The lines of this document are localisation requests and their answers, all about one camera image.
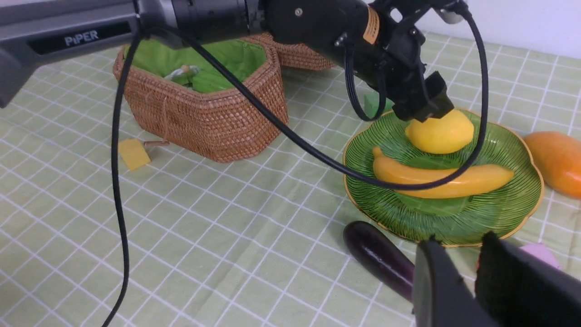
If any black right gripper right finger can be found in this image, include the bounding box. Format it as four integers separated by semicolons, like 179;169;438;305
474;232;581;327

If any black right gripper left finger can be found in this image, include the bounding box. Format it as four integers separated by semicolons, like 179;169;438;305
412;240;498;327

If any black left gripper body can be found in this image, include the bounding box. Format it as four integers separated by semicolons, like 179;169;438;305
336;0;436;119

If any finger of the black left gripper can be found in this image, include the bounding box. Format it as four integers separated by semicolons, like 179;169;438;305
407;71;454;122

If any yellow plastic lemon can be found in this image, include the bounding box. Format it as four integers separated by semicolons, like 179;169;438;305
404;109;474;154

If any purple plastic eggplant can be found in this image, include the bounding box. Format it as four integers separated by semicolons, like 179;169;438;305
343;221;415;302

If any yellow plastic banana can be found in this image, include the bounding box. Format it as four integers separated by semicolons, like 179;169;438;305
372;147;514;199

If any orange plastic mango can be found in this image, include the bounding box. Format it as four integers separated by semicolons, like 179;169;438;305
524;132;581;199

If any green plastic bitter gourd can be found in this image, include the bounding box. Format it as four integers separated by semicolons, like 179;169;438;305
174;69;235;94

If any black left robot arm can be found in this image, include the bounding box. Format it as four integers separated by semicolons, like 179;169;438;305
0;0;468;121

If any green wooden cube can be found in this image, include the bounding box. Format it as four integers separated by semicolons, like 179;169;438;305
364;91;394;118

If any lilac wooden cube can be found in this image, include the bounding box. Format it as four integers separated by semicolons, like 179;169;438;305
520;243;561;270

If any green glass leaf plate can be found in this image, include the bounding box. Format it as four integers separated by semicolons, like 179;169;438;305
343;112;545;247

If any woven wicker basket lid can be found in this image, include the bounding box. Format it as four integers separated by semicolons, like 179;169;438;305
247;32;335;71

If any brown woven wicker basket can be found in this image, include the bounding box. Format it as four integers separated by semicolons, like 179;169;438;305
124;40;289;162

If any yellow wooden block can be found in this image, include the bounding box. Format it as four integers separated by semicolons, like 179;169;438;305
118;139;151;171

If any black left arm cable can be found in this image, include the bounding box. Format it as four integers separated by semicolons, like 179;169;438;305
101;0;490;327

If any white drawstring with bead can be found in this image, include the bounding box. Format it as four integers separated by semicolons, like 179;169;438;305
164;64;200;86

